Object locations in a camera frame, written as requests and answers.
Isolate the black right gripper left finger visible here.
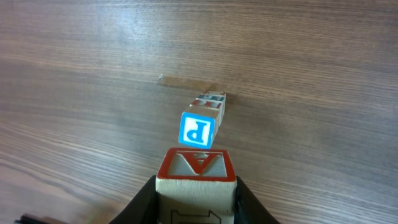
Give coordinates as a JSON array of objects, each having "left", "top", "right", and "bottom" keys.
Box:
[{"left": 109, "top": 175, "right": 158, "bottom": 224}]

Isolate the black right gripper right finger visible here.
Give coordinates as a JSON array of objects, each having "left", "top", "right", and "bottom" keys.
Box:
[{"left": 234, "top": 176, "right": 280, "bottom": 224}]

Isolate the green N block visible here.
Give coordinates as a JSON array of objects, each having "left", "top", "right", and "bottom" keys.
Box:
[{"left": 155, "top": 147, "right": 237, "bottom": 224}]

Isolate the blue P letter block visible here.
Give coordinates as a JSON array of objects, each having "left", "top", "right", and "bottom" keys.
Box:
[{"left": 178, "top": 106, "right": 221, "bottom": 149}]

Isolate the green V letter block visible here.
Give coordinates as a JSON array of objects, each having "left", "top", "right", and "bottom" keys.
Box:
[{"left": 188, "top": 98, "right": 223, "bottom": 126}]

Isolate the green base tower block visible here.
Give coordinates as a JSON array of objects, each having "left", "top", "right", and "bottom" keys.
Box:
[{"left": 202, "top": 91, "right": 226, "bottom": 96}]

